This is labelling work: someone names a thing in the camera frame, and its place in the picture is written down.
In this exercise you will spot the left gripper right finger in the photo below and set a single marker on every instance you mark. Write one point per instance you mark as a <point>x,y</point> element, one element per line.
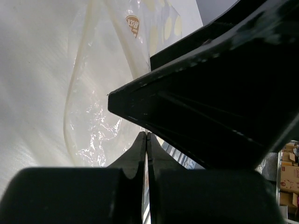
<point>206,196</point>

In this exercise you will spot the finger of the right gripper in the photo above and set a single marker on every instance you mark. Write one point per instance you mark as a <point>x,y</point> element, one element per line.
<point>228,93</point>

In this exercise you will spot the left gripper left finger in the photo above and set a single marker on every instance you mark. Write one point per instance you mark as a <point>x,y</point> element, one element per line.
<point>111,195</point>

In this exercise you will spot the clear polka dot zip bag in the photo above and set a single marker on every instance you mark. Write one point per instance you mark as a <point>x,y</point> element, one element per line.
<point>110,44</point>

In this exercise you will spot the stacked cardboard boxes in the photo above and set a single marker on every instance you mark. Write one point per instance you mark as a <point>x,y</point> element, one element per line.
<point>289,177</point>

